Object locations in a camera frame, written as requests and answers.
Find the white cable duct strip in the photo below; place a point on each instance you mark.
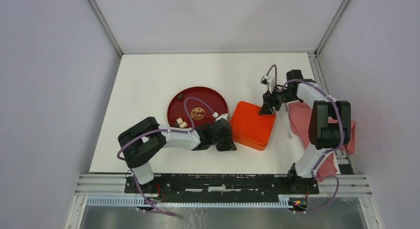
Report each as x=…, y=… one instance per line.
x=138, y=201

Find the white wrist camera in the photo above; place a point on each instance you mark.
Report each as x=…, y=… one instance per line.
x=217, y=116
x=268, y=81

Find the white square chocolate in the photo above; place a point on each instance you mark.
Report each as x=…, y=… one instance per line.
x=179, y=121

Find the orange box lid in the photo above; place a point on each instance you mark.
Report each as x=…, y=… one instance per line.
x=246, y=122

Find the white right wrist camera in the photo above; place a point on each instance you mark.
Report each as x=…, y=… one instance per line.
x=268, y=81

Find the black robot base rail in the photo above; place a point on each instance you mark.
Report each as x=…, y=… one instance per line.
x=224, y=188

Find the metal tongs with white handle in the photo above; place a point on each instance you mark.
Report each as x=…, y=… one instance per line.
x=283, y=115

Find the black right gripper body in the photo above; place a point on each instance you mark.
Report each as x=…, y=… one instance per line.
x=278, y=97

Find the round red lacquer tray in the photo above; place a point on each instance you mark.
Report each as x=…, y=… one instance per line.
x=199, y=103

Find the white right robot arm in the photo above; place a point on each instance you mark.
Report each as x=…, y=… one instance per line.
x=308, y=91

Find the orange chocolate box with dividers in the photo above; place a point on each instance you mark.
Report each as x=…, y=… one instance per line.
x=257, y=144

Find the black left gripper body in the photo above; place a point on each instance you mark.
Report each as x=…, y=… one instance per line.
x=217, y=140

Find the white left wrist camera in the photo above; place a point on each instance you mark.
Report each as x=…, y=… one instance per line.
x=217, y=116

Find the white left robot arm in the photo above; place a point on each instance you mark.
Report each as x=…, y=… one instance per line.
x=142, y=141

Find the pink cloth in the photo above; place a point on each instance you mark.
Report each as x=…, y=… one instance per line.
x=321, y=133

